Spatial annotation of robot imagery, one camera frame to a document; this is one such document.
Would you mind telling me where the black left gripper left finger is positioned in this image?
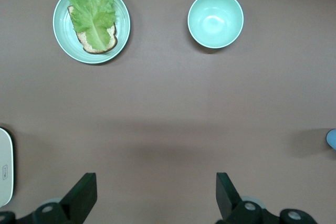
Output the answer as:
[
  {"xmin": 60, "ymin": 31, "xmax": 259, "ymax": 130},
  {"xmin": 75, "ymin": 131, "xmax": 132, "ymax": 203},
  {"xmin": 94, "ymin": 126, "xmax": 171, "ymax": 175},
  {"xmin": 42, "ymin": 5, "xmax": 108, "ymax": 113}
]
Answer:
[{"xmin": 0, "ymin": 173, "xmax": 98, "ymax": 224}]

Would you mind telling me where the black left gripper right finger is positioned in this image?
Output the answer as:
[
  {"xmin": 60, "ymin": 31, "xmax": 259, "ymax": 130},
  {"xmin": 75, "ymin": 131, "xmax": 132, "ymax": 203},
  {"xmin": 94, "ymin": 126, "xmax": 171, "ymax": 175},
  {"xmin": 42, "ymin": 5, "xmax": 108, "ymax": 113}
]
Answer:
[{"xmin": 215, "ymin": 173, "xmax": 317, "ymax": 224}]

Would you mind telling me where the blue plastic cup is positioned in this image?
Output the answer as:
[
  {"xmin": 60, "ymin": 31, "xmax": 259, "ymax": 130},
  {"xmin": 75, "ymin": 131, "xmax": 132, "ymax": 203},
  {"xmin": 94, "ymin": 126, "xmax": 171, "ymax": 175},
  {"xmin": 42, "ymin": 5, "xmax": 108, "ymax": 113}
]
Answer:
[{"xmin": 326, "ymin": 129, "xmax": 336, "ymax": 151}]

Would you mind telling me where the white flat device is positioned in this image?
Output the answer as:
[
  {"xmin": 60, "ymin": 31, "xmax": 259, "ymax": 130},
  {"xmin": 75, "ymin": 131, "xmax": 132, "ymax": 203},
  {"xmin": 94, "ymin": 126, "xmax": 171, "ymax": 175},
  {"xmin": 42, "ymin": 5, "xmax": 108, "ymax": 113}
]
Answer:
[{"xmin": 0, "ymin": 126, "xmax": 15, "ymax": 208}]

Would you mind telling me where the toasted bread slice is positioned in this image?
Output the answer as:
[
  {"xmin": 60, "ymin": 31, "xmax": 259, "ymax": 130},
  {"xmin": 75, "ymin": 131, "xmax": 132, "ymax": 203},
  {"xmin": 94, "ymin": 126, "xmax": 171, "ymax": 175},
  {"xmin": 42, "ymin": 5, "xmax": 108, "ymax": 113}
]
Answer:
[{"xmin": 67, "ymin": 5, "xmax": 118, "ymax": 55}]

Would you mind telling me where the mint green plate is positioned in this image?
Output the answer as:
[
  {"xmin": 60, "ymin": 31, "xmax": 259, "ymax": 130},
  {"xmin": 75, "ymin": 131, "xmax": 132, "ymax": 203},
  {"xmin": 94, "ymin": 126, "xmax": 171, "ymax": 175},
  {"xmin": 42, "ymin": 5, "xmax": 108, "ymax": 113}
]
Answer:
[{"xmin": 52, "ymin": 0, "xmax": 131, "ymax": 65}]

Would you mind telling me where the mint green bowl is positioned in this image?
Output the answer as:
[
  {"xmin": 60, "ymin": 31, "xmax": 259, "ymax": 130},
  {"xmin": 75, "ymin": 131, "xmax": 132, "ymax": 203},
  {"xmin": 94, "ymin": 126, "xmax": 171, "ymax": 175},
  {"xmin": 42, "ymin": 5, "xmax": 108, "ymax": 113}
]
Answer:
[{"xmin": 187, "ymin": 0, "xmax": 245, "ymax": 49}]

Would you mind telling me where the green lettuce leaf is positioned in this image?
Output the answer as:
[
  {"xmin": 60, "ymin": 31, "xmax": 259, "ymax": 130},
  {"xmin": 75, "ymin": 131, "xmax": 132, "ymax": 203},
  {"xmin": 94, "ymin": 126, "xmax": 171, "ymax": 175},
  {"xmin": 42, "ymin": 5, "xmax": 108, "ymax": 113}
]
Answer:
[{"xmin": 67, "ymin": 0, "xmax": 117, "ymax": 51}]

